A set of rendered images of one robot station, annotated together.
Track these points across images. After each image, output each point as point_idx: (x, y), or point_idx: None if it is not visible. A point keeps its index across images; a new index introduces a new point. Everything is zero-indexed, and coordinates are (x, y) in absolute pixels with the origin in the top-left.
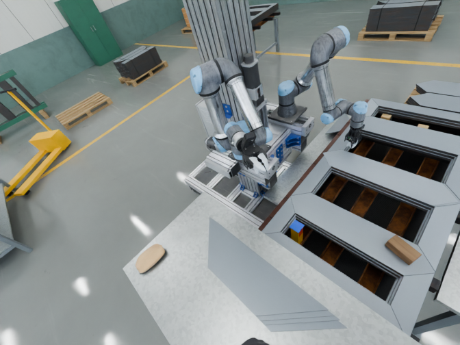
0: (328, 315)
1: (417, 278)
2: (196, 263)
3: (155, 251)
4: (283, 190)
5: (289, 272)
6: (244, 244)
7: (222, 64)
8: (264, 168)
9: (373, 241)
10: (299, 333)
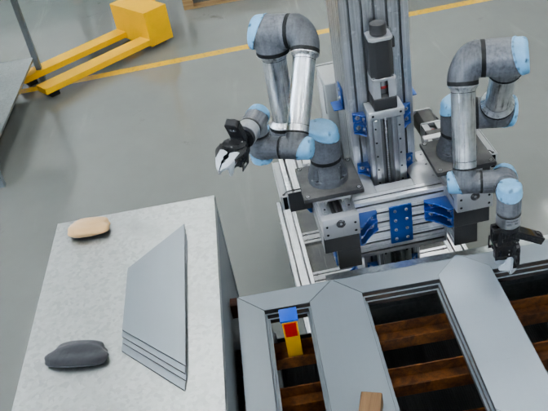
0: (180, 370)
1: None
2: (125, 261)
3: (97, 223)
4: None
5: (195, 323)
6: (183, 270)
7: (290, 24)
8: (218, 166)
9: (355, 390)
10: (142, 368)
